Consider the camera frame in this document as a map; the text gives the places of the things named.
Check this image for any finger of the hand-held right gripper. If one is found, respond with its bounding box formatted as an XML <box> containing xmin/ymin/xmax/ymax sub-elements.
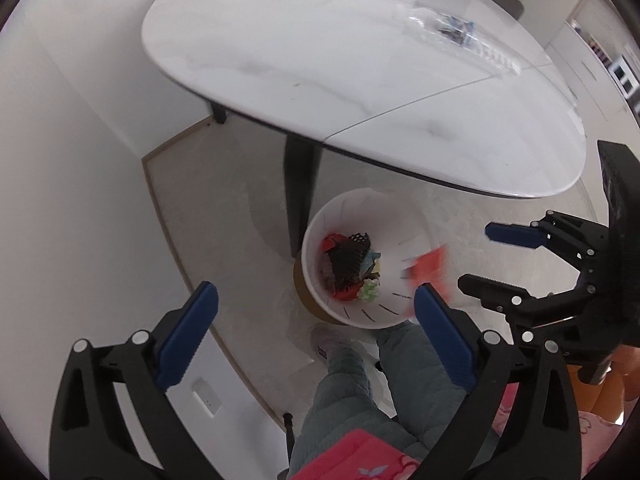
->
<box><xmin>457</xmin><ymin>274</ymin><xmax>583</xmax><ymax>331</ymax></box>
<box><xmin>485</xmin><ymin>212</ymin><xmax>603</xmax><ymax>261</ymax></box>

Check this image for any crumpled blue white wrapper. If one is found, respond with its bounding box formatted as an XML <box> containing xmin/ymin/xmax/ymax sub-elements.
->
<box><xmin>432</xmin><ymin>12</ymin><xmax>476</xmax><ymax>43</ymax></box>

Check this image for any white trash bin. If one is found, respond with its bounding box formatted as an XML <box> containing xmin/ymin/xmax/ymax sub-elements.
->
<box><xmin>292</xmin><ymin>189</ymin><xmax>451</xmax><ymax>330</ymax></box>

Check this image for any black chair leg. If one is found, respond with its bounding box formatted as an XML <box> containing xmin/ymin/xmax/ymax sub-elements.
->
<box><xmin>283</xmin><ymin>412</ymin><xmax>296</xmax><ymax>463</ymax></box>

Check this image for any clear plastic bag on table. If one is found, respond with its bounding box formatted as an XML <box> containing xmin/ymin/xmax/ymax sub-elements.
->
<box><xmin>400</xmin><ymin>7</ymin><xmax>526</xmax><ymax>78</ymax></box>

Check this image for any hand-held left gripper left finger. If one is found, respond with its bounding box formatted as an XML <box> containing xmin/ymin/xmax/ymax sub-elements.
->
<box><xmin>49</xmin><ymin>281</ymin><xmax>219</xmax><ymax>480</ymax></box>

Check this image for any beige drawer cabinet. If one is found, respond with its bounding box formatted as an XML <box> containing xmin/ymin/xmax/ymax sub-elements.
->
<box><xmin>550</xmin><ymin>0</ymin><xmax>640</xmax><ymax>126</ymax></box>

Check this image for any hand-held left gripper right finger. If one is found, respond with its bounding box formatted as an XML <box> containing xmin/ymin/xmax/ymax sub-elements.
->
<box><xmin>414</xmin><ymin>282</ymin><xmax>583</xmax><ymax>480</ymax></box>

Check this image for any black table pedestal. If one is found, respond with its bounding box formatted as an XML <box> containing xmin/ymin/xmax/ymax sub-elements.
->
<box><xmin>282</xmin><ymin>132</ymin><xmax>323</xmax><ymax>261</ymax></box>

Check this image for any white wall outlet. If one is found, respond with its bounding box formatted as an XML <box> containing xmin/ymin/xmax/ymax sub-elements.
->
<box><xmin>191</xmin><ymin>379</ymin><xmax>223</xmax><ymax>417</ymax></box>

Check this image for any orange wrapper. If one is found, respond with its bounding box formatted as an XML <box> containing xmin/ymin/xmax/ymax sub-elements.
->
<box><xmin>402</xmin><ymin>245</ymin><xmax>451</xmax><ymax>321</ymax></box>

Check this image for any person in grey trousers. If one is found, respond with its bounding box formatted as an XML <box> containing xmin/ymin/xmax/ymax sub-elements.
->
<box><xmin>290</xmin><ymin>320</ymin><xmax>501</xmax><ymax>480</ymax></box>

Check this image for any black mesh net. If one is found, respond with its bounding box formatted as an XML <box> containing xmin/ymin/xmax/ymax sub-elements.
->
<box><xmin>325</xmin><ymin>232</ymin><xmax>373</xmax><ymax>293</ymax></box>

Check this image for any grey pink shoe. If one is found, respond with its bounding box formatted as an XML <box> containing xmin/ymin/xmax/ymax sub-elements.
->
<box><xmin>309</xmin><ymin>324</ymin><xmax>353</xmax><ymax>361</ymax></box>

